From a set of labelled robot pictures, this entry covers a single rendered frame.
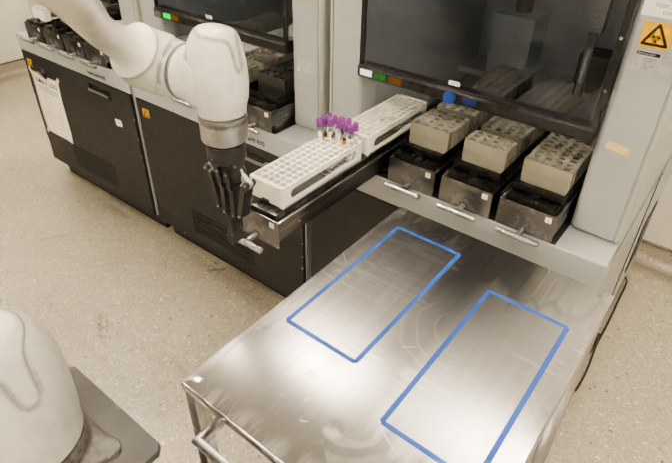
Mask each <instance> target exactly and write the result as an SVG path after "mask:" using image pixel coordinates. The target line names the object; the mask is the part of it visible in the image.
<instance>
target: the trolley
mask: <svg viewBox="0 0 672 463"><path fill-rule="evenodd" d="M613 299H614V297H613V296H611V295H609V294H607V293H604V292H602V291H600V290H597V289H595V288H592V287H590V286H588V285H585V284H583V283H581V282H578V281H576V280H573V279H571V278H569V277H566V276H564V275H562V274H559V273H557V272H554V271H552V270H550V269H547V268H545V267H543V266H540V265H538V264H536V263H533V262H531V261H528V260H526V259H524V258H521V257H519V256H517V255H514V254H512V253H509V252H507V251H505V250H502V249H500V248H498V247H495V246H493V245H491V244H488V243H486V242H483V241H481V240H479V239H476V238H474V237H472V236H469V235H467V234H464V233H462V232H460V231H457V230H455V229H453V228H450V227H448V226H445V225H443V224H441V223H438V222H436V221H434V220H431V219H429V218H427V217H424V216H422V215H419V214H417V213H415V212H412V211H410V210H408V209H405V208H403V207H399V208H398V209H397V210H396V211H394V212H393V213H392V214H391V215H389V216H388V217H387V218H386V219H384V220H383V221H382V222H381V223H379V224H378V225H377V226H376V227H374V228H373V229H372V230H370V231H369V232H368V233H367V234H365V235H364V236H363V237H362V238H360V239H359V240H358V241H357V242H355V243H354V244H353V245H352V246H350V247H349V248H348V249H346V250H345V251H344V252H343V253H341V254H340V255H339V256H338V257H336V258H335V259H334V260H333V261H331V262H330V263H329V264H328V265H326V266H325V267H324V268H323V269H321V270H320V271H319V272H317V273H316V274H315V275H314V276H312V277H311V278H310V279H309V280H307V281H306V282H305V283H304V284H302V285H301V286H300V287H299V288H297V289H296V290H295V291H294V292H292V293H291V294H290V295H288V296H287V297H286V298H285V299H283V300H282V301H281V302H280V303H278V304H277V305H276V306H275V307H273V308H272V309H271V310H270V311H268V312H267V313H266V314H264V315H263V316H262V317H261V318H259V319H258V320H257V321H256V322H254V323H253V324H252V325H251V326H249V327H248V328H247V329H246V330H244V331H243V332H242V333H241V334H239V335H238V336H237V337H235V338H234V339H233V340H232V341H230V342H229V343H228V344H227V345H225V346H224V347H223V348H222V349H220V350H219V351H218V352H217V353H215V354H214V355H213V356H212V357H210V358H209V359H208V360H206V361H205V362H204V363H203V364H201V365H200V366H199V367H198V368H196V369H195V370H194V371H193V372H191V373H190V374H189V375H188V376H186V377H185V378H184V379H182V380H181V386H182V389H183V390H184V391H185V393H186V397H187V402H188V407H189V411H190V416H191V421H192V425H193V430H194V435H195V437H194V438H193V439H192V441H191V443H192V444H193V445H194V446H196V447H197V449H198V453H199V458H200V463H230V462H229V461H228V460H227V459H225V458H224V457H223V456H222V455H221V454H220V453H219V451H218V445H217V440H216V434H215V433H216V432H217V431H219V430H220V429H221V428H222V427H223V426H224V423H225V424H226V425H227V426H228V427H230V428H231V429H232V430H233V431H234V432H236V433H237V434H238V435H239V436H241V437H242V438H243V439H244V440H246V441H247V442H248V443H249V444H250V445H252V446H253V447H254V448H255V449H257V450H258V451H259V452H260V453H261V454H263V455H264V456H265V457H266V458H268V459H269V460H270V461H271V462H273V463H528V461H529V459H530V457H531V455H532V454H533V452H534V450H535V448H536V446H537V448H536V450H535V453H534V456H533V458H532V461H531V463H545V460H546V458H547V455H548V453H549V451H550V448H551V446H552V443H553V441H554V438H555V436H556V434H557V431H558V429H559V426H560V424H561V421H562V419H563V417H564V414H565V412H566V409H567V407H568V404H569V402H570V400H571V397H572V395H573V392H574V390H575V387H576V385H577V383H578V380H579V378H580V375H581V373H582V370H583V368H584V366H585V363H586V361H587V358H588V356H589V353H590V351H591V349H592V346H593V344H594V341H595V339H596V336H597V334H598V331H599V329H600V327H601V324H602V322H603V319H604V317H605V316H606V314H607V312H608V310H609V308H610V306H611V304H612V302H613ZM212 414H214V415H215V416H216V417H215V418H214V419H213V417H212ZM538 442H539V443H538ZM537 444H538V445H537Z"/></svg>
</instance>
